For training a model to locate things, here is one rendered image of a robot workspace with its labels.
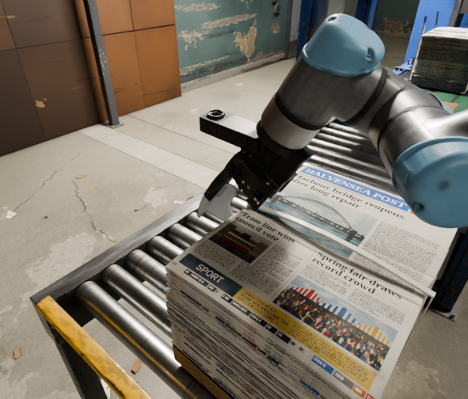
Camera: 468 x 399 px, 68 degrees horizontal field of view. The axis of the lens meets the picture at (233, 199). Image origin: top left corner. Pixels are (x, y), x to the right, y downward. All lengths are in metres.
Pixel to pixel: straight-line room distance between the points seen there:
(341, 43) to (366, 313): 0.30
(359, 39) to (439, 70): 1.88
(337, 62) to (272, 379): 0.35
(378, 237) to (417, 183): 0.26
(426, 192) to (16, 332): 1.81
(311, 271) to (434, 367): 1.34
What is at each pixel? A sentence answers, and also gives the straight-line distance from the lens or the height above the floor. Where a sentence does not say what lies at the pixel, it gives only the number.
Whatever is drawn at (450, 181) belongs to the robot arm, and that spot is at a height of 1.23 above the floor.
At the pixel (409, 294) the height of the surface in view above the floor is 1.02.
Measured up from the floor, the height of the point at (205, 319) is 0.98.
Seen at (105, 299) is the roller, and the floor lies 0.80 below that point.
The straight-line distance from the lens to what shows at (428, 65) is 2.28.
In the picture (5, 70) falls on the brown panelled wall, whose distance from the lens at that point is 3.48.
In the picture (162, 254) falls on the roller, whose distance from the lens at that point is 0.86.
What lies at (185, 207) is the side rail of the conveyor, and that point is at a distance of 0.98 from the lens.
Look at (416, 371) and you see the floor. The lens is 1.73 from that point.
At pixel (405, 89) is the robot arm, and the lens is 0.44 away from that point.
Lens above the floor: 1.36
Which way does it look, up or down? 34 degrees down
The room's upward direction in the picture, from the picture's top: straight up
